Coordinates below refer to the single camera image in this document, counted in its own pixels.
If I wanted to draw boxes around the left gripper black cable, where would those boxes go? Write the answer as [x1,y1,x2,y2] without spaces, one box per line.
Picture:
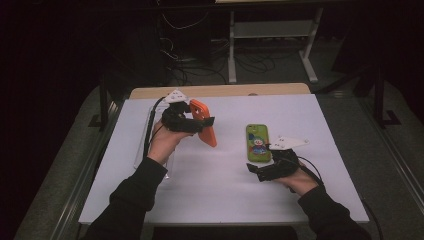
[142,96,167,159]

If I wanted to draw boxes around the person's right hand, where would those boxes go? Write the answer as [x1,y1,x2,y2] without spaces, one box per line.
[276,161,323,197]

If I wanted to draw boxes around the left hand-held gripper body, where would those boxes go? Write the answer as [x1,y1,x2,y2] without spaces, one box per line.
[161,89,206,134]

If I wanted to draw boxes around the white metal desk frame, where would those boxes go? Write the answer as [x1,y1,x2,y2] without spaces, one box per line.
[227,7,324,84]

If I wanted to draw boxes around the person's left hand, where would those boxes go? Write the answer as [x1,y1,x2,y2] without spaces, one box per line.
[147,119,194,166]

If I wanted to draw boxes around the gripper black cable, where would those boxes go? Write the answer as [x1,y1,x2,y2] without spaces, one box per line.
[297,155,384,240]
[142,96,167,159]

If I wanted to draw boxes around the orange phone case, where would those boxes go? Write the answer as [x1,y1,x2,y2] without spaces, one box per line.
[188,98,218,148]

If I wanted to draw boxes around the silver metal rail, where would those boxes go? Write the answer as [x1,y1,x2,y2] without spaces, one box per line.
[359,99,424,208]
[49,99,123,240]

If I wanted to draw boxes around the black metal stand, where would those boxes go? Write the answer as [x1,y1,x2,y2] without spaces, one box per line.
[88,76,113,131]
[373,66,402,129]

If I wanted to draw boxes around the bundle of floor cables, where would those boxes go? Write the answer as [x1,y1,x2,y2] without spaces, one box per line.
[159,36,278,86]

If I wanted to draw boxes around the clear plastic rack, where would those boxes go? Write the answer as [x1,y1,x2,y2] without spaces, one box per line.
[133,105,178,181]

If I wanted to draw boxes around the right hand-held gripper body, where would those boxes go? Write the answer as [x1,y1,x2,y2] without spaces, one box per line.
[258,135,310,183]

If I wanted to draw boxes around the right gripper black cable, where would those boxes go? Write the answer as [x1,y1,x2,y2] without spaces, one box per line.
[297,155,384,240]

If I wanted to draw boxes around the green cartoon phone case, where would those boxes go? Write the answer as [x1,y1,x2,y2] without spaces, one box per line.
[245,123,273,164]

